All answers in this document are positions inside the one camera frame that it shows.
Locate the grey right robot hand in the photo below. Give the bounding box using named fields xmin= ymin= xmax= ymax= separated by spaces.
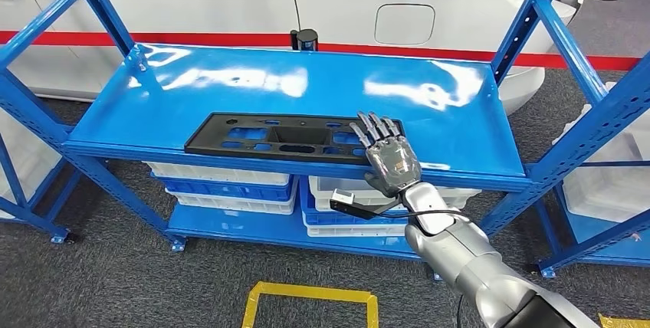
xmin=349 ymin=111 xmax=422 ymax=198

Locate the yellow floor tape piece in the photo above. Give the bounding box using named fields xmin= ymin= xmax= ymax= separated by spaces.
xmin=598 ymin=313 xmax=650 ymax=328

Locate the black plastic panel part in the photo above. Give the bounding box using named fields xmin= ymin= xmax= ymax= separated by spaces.
xmin=183 ymin=112 xmax=407 ymax=167

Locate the white car body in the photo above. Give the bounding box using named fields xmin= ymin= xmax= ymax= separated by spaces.
xmin=0 ymin=0 xmax=590 ymax=116

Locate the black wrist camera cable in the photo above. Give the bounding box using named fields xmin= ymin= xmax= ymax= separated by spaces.
xmin=378 ymin=206 xmax=478 ymax=225

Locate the black camera bracket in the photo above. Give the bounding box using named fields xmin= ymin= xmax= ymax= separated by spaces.
xmin=329 ymin=197 xmax=402 ymax=221

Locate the red barrier belt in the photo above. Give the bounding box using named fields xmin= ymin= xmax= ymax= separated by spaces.
xmin=0 ymin=30 xmax=641 ymax=71

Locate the black barrier post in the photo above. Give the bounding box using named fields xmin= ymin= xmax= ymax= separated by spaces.
xmin=290 ymin=28 xmax=320 ymax=53

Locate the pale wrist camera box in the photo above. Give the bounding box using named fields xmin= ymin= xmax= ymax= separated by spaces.
xmin=332 ymin=189 xmax=356 ymax=208

